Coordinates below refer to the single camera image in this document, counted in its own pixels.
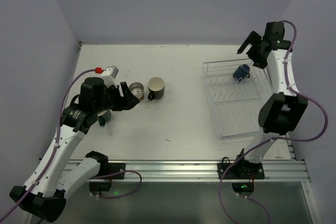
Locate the beige cup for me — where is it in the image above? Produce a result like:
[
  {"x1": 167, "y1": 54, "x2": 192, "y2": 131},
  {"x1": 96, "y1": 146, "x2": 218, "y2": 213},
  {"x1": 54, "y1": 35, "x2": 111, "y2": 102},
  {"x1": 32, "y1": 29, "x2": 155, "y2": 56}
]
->
[{"x1": 129, "y1": 82, "x2": 145, "y2": 101}]

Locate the teal cup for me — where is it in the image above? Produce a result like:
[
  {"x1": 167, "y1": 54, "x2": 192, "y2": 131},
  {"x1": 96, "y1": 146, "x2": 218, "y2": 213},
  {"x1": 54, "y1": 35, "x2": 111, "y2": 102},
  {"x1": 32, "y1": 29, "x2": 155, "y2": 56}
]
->
[{"x1": 98, "y1": 110, "x2": 111, "y2": 127}]

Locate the black mug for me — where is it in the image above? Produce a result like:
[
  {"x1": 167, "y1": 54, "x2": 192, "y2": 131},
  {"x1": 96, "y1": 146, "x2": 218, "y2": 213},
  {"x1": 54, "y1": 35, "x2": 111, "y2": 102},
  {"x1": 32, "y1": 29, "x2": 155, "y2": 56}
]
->
[{"x1": 148, "y1": 77, "x2": 165, "y2": 101}]

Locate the blue mug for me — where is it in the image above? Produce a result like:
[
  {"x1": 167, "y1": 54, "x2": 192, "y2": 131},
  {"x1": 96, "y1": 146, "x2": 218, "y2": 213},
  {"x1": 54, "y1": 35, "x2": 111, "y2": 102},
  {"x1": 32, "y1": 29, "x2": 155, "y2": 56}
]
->
[{"x1": 233, "y1": 64, "x2": 250, "y2": 82}]

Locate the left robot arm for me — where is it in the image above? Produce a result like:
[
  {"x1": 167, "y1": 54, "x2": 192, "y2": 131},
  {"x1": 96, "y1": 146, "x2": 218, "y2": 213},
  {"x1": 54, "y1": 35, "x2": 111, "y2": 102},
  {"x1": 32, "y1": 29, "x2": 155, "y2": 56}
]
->
[{"x1": 10, "y1": 77, "x2": 140, "y2": 222}]

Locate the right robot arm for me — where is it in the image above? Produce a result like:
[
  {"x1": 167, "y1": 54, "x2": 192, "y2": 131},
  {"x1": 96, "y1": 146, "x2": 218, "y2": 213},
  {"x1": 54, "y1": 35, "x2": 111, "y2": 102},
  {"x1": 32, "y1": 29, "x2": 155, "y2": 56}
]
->
[{"x1": 232, "y1": 22, "x2": 308, "y2": 175}]

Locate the left black controller box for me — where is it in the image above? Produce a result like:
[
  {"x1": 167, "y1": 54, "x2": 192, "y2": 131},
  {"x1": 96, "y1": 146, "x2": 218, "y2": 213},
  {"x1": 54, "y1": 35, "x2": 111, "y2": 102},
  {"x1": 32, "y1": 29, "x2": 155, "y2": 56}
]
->
[{"x1": 89, "y1": 182, "x2": 111, "y2": 193}]

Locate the black controller box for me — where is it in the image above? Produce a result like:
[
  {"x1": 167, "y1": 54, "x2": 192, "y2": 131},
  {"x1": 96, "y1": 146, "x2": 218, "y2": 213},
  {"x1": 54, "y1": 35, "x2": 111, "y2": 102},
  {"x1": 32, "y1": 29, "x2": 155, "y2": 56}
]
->
[
  {"x1": 89, "y1": 182, "x2": 111, "y2": 193},
  {"x1": 232, "y1": 182, "x2": 255, "y2": 196}
]

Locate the right black controller box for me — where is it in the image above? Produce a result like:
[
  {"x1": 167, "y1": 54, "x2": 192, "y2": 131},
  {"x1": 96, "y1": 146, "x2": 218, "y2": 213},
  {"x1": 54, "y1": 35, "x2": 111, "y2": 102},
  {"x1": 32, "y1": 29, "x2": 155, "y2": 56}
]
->
[{"x1": 232, "y1": 182, "x2": 255, "y2": 196}]

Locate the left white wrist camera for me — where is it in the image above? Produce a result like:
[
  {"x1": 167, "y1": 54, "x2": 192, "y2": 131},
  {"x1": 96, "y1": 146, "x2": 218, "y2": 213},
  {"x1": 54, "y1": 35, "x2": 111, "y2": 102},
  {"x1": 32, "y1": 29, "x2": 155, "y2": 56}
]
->
[{"x1": 99, "y1": 66, "x2": 119, "y2": 87}]

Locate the white wire dish rack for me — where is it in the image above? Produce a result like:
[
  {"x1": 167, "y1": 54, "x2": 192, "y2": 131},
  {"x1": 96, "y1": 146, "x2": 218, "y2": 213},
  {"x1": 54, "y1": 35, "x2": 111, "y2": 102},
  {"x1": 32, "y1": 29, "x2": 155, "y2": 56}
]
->
[{"x1": 203, "y1": 58, "x2": 272, "y2": 140}]

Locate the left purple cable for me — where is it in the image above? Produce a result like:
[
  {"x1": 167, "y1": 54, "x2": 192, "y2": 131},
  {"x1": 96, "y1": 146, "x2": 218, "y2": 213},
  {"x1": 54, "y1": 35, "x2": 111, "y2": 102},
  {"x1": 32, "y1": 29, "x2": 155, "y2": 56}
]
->
[{"x1": 0, "y1": 67, "x2": 142, "y2": 224}]

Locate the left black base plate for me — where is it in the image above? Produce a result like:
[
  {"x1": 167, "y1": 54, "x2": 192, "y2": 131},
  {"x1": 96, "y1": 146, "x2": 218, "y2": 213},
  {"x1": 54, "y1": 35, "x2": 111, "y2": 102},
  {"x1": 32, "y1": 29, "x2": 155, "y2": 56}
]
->
[{"x1": 92, "y1": 162, "x2": 126, "y2": 180}]

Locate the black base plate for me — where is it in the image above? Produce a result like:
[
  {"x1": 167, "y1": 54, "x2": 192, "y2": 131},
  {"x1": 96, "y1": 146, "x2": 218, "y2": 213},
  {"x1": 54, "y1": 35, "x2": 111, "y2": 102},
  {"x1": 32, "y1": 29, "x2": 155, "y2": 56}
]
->
[
  {"x1": 217, "y1": 157, "x2": 265, "y2": 179},
  {"x1": 92, "y1": 162, "x2": 126, "y2": 180}
]

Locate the aluminium mounting rail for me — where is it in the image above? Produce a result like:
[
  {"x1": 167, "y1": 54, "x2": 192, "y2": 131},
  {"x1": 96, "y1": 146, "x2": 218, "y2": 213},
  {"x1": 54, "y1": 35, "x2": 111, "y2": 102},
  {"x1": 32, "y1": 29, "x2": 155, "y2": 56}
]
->
[{"x1": 31, "y1": 159, "x2": 308, "y2": 183}]

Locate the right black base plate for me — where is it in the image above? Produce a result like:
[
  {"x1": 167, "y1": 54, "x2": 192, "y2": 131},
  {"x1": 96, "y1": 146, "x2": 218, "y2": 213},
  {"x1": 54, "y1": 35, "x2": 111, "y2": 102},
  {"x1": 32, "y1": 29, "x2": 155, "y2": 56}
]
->
[{"x1": 217, "y1": 157, "x2": 265, "y2": 179}]

